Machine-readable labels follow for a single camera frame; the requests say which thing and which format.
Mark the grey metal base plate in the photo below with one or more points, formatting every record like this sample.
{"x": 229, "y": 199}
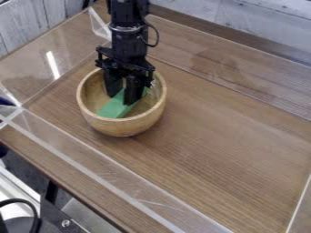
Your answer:
{"x": 55, "y": 221}

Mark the black table leg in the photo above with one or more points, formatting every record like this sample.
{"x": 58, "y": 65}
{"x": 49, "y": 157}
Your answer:
{"x": 53, "y": 192}

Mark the brown wooden bowl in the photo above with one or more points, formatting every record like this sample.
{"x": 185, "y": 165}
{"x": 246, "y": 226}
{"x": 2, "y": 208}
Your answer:
{"x": 91, "y": 97}

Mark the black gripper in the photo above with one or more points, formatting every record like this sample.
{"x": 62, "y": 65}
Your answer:
{"x": 123, "y": 61}

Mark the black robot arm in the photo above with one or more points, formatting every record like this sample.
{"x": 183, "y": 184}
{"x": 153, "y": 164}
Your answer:
{"x": 129, "y": 13}

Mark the clear acrylic corner bracket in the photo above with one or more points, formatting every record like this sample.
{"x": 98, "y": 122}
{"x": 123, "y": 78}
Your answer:
{"x": 99, "y": 26}

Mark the green rectangular block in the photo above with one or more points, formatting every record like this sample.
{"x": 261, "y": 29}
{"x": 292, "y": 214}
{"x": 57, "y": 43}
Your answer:
{"x": 115, "y": 108}

